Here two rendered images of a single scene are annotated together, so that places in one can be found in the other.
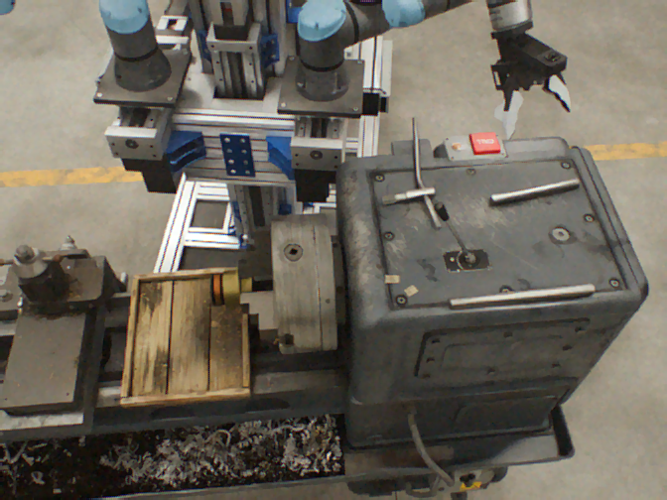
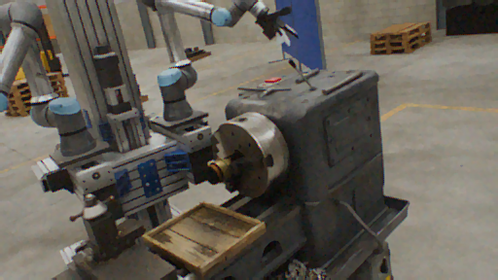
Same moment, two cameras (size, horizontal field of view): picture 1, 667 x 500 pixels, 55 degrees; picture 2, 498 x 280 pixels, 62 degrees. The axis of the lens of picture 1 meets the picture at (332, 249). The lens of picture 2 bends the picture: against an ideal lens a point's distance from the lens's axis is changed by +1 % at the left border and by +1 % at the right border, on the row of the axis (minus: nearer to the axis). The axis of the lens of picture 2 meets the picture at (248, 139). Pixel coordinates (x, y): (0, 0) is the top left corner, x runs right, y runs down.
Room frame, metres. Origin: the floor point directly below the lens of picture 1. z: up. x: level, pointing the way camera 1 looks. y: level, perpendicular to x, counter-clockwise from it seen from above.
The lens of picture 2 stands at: (-0.44, 0.96, 1.67)
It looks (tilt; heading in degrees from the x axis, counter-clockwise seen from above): 19 degrees down; 324
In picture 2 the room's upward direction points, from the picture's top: 11 degrees counter-clockwise
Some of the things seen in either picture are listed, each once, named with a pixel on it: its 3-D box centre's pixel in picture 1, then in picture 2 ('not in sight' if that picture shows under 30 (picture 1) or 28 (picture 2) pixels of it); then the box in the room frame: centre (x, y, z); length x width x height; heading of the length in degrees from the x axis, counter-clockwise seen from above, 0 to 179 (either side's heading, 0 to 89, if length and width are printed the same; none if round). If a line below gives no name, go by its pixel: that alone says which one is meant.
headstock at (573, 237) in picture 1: (467, 268); (306, 125); (0.84, -0.32, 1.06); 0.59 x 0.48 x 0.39; 95
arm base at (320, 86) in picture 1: (322, 68); (176, 107); (1.37, 0.03, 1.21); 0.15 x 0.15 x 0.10
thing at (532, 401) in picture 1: (433, 378); (322, 242); (0.84, -0.32, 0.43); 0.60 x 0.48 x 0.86; 95
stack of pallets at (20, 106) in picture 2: not in sight; (34, 93); (10.39, -1.03, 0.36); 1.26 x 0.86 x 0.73; 105
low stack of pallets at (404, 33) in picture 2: not in sight; (401, 38); (4.56, -7.19, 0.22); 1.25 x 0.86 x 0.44; 96
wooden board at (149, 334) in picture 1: (189, 333); (202, 233); (0.76, 0.36, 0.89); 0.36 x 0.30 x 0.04; 5
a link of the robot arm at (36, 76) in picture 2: not in sight; (33, 67); (1.54, 0.56, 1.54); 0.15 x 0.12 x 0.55; 17
